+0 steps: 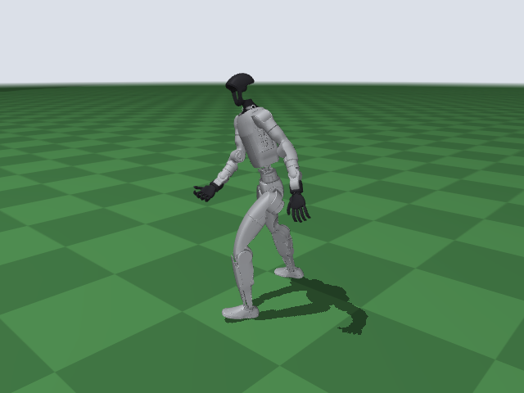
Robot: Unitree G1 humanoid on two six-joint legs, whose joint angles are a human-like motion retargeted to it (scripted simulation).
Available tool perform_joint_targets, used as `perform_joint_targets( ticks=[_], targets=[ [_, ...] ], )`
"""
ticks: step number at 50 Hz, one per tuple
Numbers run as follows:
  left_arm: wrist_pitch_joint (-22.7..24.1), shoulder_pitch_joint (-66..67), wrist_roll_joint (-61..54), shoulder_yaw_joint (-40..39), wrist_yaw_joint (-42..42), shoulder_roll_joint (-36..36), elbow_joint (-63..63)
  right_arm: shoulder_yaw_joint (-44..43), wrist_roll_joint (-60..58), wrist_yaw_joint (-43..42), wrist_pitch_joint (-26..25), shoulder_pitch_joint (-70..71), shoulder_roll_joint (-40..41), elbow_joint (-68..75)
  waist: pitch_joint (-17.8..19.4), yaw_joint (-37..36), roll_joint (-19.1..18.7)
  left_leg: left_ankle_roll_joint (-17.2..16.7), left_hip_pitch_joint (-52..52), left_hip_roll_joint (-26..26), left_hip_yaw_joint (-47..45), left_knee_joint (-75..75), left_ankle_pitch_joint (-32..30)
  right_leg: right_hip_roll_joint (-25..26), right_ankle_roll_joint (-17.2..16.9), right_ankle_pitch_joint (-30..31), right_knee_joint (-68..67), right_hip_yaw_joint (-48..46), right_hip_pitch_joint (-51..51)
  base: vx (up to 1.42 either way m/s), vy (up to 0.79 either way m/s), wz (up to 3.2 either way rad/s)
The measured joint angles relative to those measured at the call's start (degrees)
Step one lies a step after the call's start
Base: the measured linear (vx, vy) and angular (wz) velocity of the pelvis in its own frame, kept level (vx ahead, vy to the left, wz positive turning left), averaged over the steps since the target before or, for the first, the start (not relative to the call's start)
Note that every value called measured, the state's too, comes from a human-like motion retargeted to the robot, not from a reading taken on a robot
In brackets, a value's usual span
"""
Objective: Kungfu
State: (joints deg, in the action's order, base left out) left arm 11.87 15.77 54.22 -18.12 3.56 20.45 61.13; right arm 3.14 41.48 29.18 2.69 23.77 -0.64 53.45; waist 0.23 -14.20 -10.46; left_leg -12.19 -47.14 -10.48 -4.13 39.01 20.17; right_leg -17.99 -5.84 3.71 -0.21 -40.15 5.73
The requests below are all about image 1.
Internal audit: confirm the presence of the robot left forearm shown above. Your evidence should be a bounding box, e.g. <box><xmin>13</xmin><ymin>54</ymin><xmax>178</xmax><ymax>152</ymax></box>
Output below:
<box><xmin>282</xmin><ymin>141</ymin><xmax>302</xmax><ymax>190</ymax></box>

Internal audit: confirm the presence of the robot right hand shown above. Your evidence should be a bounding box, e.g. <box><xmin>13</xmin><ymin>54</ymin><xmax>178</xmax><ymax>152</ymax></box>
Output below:
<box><xmin>193</xmin><ymin>180</ymin><xmax>224</xmax><ymax>202</ymax></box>

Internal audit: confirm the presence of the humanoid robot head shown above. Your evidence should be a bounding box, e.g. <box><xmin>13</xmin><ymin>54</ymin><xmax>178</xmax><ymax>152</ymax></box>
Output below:
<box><xmin>225</xmin><ymin>73</ymin><xmax>259</xmax><ymax>114</ymax></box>

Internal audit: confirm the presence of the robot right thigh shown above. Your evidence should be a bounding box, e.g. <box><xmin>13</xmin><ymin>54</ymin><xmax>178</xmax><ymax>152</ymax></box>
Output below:
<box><xmin>256</xmin><ymin>185</ymin><xmax>290</xmax><ymax>242</ymax></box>

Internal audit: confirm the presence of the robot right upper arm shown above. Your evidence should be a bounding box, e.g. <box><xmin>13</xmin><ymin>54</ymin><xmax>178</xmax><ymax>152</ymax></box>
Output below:
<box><xmin>230</xmin><ymin>115</ymin><xmax>246</xmax><ymax>163</ymax></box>

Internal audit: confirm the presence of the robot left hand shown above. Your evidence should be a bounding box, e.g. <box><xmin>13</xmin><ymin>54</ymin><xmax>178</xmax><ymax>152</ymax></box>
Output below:
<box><xmin>287</xmin><ymin>180</ymin><xmax>310</xmax><ymax>223</ymax></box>

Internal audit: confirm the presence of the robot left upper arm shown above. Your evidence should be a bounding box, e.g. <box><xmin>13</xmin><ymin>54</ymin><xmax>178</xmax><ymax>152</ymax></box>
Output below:
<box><xmin>251</xmin><ymin>109</ymin><xmax>292</xmax><ymax>158</ymax></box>

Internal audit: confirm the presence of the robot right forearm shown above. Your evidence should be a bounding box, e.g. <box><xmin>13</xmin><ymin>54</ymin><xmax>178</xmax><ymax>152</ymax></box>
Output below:
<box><xmin>214</xmin><ymin>157</ymin><xmax>238</xmax><ymax>186</ymax></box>

